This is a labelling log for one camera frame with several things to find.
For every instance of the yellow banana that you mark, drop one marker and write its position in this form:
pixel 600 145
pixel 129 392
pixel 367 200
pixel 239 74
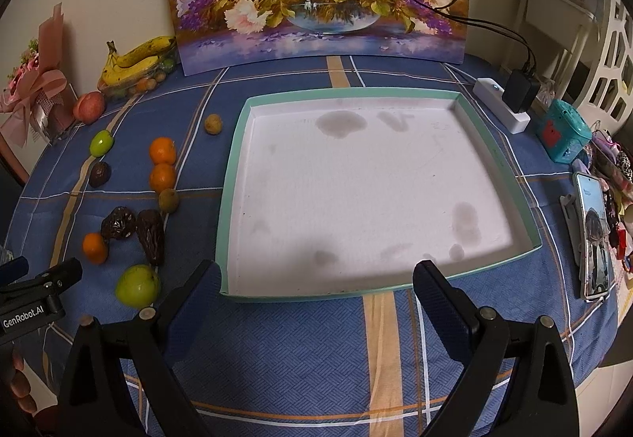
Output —
pixel 115 75
pixel 155 46

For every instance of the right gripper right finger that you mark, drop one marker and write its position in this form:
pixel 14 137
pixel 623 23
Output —
pixel 540 398

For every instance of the left hand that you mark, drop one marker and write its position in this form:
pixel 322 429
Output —
pixel 14 379

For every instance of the olive green small fruit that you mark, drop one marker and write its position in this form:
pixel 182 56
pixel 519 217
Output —
pixel 168 200

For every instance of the large green apple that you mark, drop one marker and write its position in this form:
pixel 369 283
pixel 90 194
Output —
pixel 138 287

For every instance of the black power adapter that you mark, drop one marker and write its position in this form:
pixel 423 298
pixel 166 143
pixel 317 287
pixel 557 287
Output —
pixel 520 90

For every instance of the teal white shallow tray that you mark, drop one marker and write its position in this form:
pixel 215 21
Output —
pixel 338 192

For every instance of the yellow banana upper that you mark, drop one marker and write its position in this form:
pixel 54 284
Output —
pixel 155 46

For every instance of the teal toy box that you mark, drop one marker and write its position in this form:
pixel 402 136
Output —
pixel 563 132

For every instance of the white power strip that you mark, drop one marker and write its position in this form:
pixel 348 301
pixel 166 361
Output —
pixel 490 93

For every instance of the pink flower bouquet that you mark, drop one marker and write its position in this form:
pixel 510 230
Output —
pixel 38 96

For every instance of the small green apple far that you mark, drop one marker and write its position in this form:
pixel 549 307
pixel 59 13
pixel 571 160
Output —
pixel 101 143

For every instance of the clear glass fruit bowl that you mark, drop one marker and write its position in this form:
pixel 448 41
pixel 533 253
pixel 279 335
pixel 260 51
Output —
pixel 168 63

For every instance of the smartphone on stand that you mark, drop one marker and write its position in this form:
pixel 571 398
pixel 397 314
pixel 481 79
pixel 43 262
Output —
pixel 585 214

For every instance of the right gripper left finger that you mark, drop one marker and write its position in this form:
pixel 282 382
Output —
pixel 94 399

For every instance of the dark wrinkled date long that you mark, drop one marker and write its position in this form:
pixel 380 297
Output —
pixel 150 234

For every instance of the orange tangerine top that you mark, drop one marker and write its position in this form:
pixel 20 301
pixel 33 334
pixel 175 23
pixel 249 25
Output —
pixel 163 150

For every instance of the yellow banana lower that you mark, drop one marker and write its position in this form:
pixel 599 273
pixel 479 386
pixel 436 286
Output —
pixel 115 75

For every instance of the red apple front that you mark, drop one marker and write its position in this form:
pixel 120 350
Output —
pixel 89 107

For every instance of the brown kiwi near tray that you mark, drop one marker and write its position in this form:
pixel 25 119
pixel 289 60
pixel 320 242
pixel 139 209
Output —
pixel 213 124

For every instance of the orange tangerine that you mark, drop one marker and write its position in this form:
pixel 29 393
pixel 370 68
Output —
pixel 163 150
pixel 162 176
pixel 95 248

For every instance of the dark avocado far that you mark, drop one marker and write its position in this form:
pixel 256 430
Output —
pixel 100 174

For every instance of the dark wrinkled date wide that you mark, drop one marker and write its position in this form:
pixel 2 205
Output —
pixel 120 224

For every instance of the white lattice chair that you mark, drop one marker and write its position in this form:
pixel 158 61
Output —
pixel 591 62

